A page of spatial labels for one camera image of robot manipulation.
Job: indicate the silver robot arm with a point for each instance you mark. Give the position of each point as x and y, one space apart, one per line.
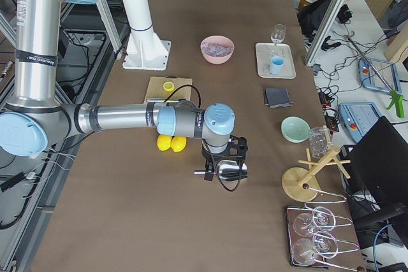
34 119

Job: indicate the clear wine glass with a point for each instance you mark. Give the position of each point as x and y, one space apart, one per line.
277 36

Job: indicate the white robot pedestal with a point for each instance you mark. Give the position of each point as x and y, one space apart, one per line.
145 50

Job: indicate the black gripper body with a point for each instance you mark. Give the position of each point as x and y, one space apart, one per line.
213 160

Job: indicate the grey folded cloth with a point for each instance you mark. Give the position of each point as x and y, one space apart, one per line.
277 97

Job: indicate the lemon half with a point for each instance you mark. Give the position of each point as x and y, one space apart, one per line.
168 86

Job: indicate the yellow lemon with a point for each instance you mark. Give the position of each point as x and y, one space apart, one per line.
178 143
163 142

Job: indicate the upside wine glass upper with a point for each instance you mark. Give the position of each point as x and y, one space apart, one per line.
312 220

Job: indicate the upside wine glass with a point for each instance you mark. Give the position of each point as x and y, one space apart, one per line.
320 249
312 220

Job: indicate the pink bowl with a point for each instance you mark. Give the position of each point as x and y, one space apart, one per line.
222 40

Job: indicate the black chair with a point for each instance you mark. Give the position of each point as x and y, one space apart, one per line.
377 196

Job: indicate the black glass rack tray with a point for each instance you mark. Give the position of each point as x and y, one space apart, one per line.
291 212

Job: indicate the blue cup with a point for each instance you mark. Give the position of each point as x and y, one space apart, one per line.
276 64

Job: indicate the green handled grabber tool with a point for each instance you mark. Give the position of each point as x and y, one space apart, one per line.
396 98

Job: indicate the wooden cutting board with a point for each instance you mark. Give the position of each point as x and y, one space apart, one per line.
156 92

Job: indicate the aluminium frame post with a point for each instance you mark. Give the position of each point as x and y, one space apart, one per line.
323 30

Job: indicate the clear ice cubes pile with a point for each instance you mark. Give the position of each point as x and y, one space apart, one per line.
215 50

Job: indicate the cream serving tray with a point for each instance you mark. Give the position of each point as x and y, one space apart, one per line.
263 55

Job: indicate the silver metal ice scoop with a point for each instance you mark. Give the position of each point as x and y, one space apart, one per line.
230 171

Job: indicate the green bowl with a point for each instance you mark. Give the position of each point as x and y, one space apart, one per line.
295 129

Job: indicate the upside wine glass lower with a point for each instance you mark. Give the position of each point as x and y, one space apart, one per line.
320 249

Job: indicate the wooden cup tree stand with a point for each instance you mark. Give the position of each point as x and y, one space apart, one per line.
301 184

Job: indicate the clear glass mug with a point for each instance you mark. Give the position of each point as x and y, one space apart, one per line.
320 141

